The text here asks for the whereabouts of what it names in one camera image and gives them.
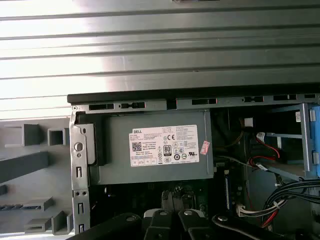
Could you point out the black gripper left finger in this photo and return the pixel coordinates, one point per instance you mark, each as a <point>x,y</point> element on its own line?
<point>160,225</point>

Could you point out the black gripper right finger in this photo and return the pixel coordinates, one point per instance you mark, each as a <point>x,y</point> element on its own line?
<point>192,225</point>

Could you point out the CPU socket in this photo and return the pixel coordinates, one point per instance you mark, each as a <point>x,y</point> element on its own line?
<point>180,197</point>

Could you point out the green motherboard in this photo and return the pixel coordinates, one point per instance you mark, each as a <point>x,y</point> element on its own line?
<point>140,192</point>

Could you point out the grey Dell power supply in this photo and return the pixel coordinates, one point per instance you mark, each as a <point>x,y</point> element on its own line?
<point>120,155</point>

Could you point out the grey plastic parts rack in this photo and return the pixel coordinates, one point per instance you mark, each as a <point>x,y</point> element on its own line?
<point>57,165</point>

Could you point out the black PC case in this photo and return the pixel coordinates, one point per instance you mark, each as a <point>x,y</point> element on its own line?
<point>125,96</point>

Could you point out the grey metal drive cage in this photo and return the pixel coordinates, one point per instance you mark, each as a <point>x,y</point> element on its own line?
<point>306,140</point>

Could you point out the blue plastic drive latch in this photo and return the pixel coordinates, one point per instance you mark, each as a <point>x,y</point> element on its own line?
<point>315,135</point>

